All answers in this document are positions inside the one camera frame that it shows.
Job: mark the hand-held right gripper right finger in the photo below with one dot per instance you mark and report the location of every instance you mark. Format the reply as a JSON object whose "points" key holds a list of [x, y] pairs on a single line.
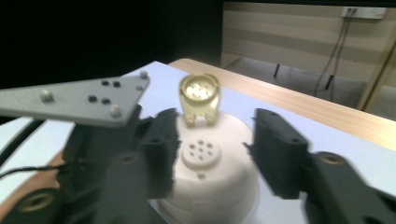
{"points": [[280, 155]]}

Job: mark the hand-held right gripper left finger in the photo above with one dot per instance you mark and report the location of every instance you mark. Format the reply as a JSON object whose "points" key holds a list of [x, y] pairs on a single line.
{"points": [[155, 155]]}

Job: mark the black curtain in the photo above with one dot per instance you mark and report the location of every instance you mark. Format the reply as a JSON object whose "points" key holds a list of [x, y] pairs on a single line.
{"points": [[93, 37]]}

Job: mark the white table board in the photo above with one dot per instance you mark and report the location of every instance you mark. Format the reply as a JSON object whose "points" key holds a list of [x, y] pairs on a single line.
{"points": [[236, 102]]}

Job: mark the light wooden post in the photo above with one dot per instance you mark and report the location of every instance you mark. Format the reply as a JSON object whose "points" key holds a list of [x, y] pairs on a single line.
{"points": [[379, 74]]}

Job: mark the white wall socket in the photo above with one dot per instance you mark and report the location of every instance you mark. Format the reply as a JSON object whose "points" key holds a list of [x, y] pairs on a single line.
{"points": [[364, 12]]}

